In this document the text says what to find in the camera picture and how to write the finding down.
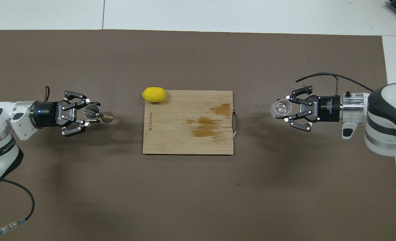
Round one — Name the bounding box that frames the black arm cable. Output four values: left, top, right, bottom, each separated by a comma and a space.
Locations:
0, 86, 50, 239
296, 73, 374, 96

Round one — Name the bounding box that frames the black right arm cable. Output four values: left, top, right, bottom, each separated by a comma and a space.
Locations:
296, 73, 374, 96

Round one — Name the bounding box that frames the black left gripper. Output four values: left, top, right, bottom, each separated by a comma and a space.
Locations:
30, 90, 101, 138

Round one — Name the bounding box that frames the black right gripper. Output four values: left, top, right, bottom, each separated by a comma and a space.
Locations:
275, 85, 341, 133

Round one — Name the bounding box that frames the steel double jigger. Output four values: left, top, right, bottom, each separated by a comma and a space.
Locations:
83, 104, 114, 124

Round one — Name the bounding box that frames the yellow lemon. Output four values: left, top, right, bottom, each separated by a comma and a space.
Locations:
142, 87, 167, 103

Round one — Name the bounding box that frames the brown table mat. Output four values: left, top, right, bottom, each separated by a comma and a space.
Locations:
0, 29, 396, 241

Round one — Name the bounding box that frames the small clear glass cup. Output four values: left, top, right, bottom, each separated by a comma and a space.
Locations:
270, 99, 293, 119

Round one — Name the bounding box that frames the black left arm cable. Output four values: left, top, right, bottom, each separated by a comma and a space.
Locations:
0, 86, 50, 239

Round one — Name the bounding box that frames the stained wooden cutting board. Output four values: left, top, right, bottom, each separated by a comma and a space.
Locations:
143, 90, 239, 155

